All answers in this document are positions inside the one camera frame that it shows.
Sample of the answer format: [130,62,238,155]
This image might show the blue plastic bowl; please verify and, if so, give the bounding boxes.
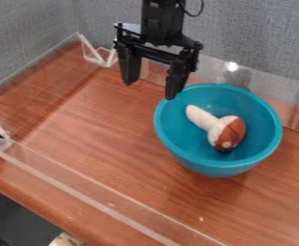
[154,84,284,177]

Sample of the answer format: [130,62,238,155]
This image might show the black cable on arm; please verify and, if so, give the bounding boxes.
[177,0,206,18]

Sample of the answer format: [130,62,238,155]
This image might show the clear acrylic front barrier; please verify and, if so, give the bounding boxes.
[0,139,226,246]

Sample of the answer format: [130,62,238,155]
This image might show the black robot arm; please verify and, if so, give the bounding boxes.
[116,0,205,100]

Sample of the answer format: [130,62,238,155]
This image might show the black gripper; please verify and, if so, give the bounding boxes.
[116,22,204,100]

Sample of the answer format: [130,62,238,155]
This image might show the clear acrylic back barrier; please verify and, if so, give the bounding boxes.
[77,32,299,137]

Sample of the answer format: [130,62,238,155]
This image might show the clear acrylic corner bracket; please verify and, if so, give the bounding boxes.
[78,34,118,67]

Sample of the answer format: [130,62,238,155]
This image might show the clear acrylic barrier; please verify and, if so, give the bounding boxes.
[0,139,226,246]
[77,32,299,137]

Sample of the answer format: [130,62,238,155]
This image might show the toy mushroom brown cap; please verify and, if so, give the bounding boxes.
[185,104,249,152]

